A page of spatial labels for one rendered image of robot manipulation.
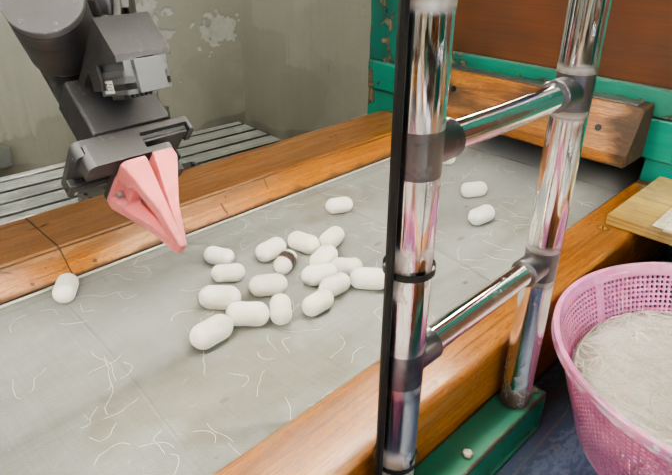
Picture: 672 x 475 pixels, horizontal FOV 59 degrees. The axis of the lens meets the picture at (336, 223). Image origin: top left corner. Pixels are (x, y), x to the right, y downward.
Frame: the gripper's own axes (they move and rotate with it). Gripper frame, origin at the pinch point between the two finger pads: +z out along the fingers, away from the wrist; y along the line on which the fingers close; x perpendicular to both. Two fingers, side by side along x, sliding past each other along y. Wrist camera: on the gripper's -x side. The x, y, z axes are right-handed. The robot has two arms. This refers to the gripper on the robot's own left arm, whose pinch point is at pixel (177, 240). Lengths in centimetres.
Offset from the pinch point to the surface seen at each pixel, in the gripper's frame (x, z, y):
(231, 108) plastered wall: 173, -107, 140
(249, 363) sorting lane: 0.0, 11.5, 0.1
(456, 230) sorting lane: 1.3, 10.3, 30.3
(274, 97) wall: 150, -94, 146
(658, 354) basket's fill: -13.5, 28.6, 25.7
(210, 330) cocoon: 0.8, 7.7, -1.0
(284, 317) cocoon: 0.0, 9.7, 4.9
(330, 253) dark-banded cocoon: 2.5, 6.1, 14.5
